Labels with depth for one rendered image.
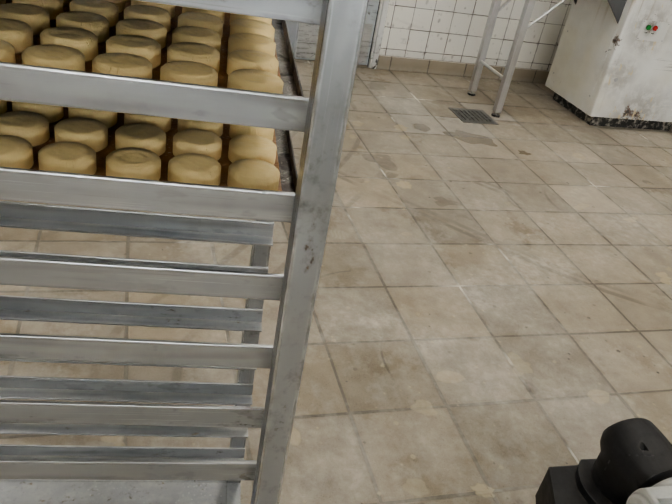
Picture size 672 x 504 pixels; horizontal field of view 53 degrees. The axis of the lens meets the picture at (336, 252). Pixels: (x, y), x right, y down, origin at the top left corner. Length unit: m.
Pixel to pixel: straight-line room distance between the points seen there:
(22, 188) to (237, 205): 0.18
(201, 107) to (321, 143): 0.10
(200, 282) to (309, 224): 0.13
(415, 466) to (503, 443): 0.29
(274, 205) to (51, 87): 0.21
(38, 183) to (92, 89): 0.10
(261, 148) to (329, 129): 0.16
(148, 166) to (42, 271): 0.14
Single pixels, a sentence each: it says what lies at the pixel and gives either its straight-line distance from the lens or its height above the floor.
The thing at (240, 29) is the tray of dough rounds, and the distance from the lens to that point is 0.78.
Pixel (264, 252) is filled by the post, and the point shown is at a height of 0.74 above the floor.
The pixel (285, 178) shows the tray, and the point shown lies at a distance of 0.69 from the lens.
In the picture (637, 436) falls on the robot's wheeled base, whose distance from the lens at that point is 1.65.
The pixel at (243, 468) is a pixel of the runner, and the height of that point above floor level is 0.70.
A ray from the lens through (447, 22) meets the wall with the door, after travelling 5.13.
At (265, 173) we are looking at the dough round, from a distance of 0.65.
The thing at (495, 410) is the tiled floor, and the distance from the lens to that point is 2.08.
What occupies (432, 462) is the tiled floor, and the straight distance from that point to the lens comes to 1.87.
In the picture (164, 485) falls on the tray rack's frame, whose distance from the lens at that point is 1.52.
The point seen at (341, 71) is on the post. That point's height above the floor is 1.19.
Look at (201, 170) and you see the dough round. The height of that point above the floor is 1.06.
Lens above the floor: 1.34
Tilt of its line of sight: 31 degrees down
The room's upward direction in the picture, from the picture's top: 11 degrees clockwise
